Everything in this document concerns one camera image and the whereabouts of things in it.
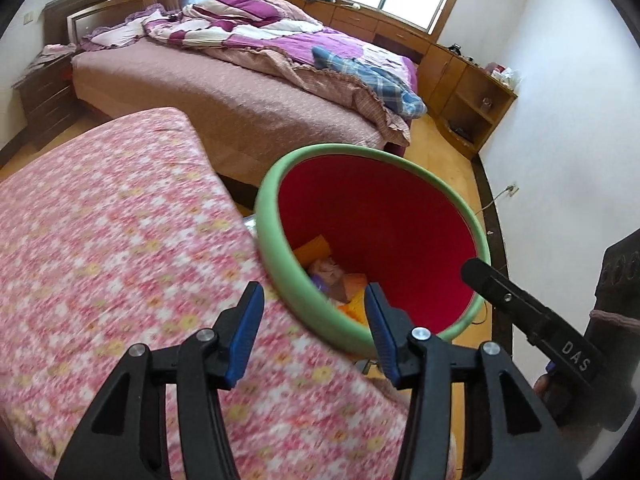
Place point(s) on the pink cloth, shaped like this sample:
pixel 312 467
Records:
pixel 50 55

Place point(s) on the pink floral sheet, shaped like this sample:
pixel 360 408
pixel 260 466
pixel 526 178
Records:
pixel 125 240

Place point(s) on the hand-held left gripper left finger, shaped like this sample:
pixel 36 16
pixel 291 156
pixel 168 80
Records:
pixel 245 340

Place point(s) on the dark wooden nightstand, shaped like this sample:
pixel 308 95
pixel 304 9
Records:
pixel 45 95

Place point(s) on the red box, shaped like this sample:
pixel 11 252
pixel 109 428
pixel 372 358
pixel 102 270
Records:
pixel 496 70

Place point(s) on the purple frilled pillow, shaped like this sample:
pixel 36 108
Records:
pixel 120 35

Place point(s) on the red bin with green rim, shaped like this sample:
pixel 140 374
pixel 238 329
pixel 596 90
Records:
pixel 390 220

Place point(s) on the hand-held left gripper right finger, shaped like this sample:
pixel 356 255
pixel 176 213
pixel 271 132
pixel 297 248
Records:
pixel 382 330

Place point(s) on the small black item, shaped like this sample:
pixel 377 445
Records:
pixel 456 49

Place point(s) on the bed with mauve bedspread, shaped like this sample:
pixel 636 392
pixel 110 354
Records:
pixel 200 100

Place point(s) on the black shelf item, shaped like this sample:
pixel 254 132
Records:
pixel 458 130

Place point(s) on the white low wall socket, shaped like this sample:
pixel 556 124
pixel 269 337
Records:
pixel 512 190

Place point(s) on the purple patchwork quilt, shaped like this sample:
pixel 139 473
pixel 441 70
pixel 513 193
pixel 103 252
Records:
pixel 300 45

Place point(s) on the wooden low cabinet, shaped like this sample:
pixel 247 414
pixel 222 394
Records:
pixel 440 70

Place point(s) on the white tissue pack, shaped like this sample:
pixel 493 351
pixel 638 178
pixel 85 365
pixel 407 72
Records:
pixel 511 77

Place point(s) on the blue plaid cloth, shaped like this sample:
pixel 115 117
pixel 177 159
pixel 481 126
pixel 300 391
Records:
pixel 380 80

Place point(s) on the white light switch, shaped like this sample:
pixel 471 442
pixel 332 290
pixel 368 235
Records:
pixel 30 17

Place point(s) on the glass jar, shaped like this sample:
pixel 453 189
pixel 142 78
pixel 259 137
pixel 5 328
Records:
pixel 486 104

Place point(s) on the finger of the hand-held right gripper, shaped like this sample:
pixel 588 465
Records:
pixel 525 310

